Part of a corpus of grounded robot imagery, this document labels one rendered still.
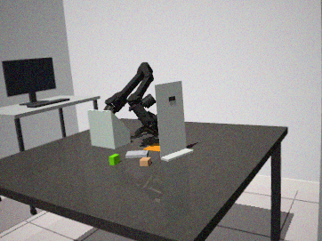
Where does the small green block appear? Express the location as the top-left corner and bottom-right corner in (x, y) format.
(109, 154), (120, 165)

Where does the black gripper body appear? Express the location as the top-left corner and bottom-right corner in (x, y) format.
(135, 110), (157, 136)

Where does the orange flat square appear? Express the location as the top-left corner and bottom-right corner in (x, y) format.
(145, 143), (160, 151)

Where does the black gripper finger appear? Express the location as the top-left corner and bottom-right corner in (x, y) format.
(145, 127), (157, 137)
(151, 122), (159, 136)

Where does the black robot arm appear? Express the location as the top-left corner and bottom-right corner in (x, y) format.
(103, 62), (156, 116)

